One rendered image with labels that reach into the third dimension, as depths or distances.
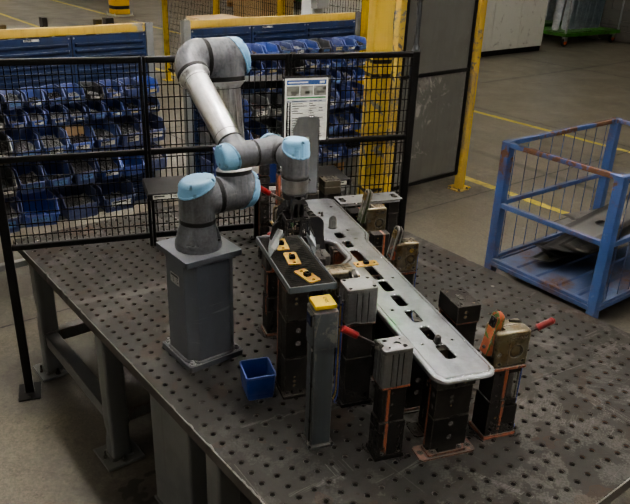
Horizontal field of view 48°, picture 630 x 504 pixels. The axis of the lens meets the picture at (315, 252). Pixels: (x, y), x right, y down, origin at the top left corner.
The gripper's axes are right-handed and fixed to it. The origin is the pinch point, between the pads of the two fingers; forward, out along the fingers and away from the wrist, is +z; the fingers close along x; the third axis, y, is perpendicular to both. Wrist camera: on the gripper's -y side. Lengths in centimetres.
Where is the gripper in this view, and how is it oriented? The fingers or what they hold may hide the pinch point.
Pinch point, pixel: (291, 253)
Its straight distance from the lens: 209.2
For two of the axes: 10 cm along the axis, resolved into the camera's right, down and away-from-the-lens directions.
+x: 9.7, -0.7, 2.3
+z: -0.4, 9.1, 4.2
